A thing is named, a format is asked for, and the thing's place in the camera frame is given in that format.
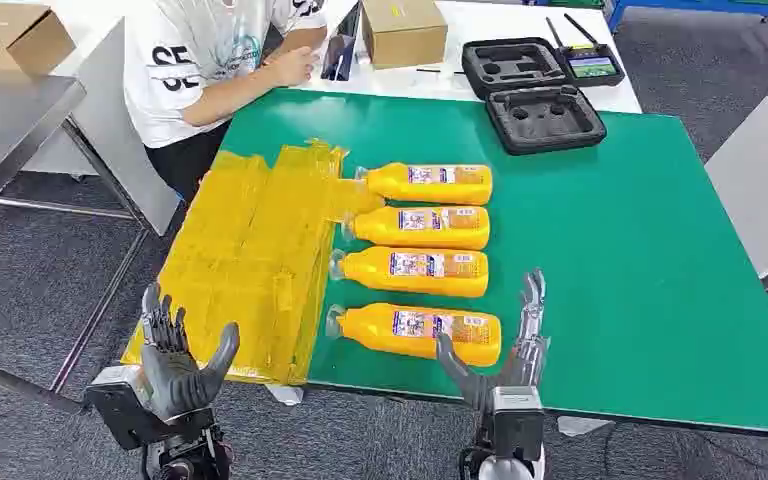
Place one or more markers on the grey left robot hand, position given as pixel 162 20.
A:
pixel 172 381

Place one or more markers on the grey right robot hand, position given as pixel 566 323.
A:
pixel 523 364

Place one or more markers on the person's right hand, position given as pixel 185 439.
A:
pixel 294 66

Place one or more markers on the orange drink bottle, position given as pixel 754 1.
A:
pixel 437 189
pixel 417 277
pixel 384 334
pixel 424 232

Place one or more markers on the dark tablet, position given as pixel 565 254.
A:
pixel 341 46

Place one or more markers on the person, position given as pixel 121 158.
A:
pixel 185 40

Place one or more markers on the large cardboard box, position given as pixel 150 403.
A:
pixel 404 33

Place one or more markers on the black pen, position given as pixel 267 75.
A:
pixel 427 69

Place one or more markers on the yellow sheet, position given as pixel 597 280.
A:
pixel 245 265

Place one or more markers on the green mat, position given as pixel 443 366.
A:
pixel 622 265

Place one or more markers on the white cabinet panel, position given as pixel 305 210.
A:
pixel 112 132

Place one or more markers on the white table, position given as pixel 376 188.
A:
pixel 490 20

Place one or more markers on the black foam case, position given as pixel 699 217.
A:
pixel 543 119

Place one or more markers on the small cardboard box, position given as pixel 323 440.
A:
pixel 13 33

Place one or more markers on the steel table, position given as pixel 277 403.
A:
pixel 6 119

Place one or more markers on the black remote controller with antennas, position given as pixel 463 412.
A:
pixel 592 66

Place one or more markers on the grey table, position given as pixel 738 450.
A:
pixel 762 185

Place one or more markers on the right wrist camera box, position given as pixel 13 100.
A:
pixel 516 417

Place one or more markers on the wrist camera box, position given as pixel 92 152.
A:
pixel 516 417
pixel 116 404

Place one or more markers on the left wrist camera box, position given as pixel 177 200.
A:
pixel 116 404

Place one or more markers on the white table bracket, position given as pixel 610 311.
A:
pixel 583 425
pixel 286 395

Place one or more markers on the blue metal frame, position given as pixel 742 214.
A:
pixel 702 6

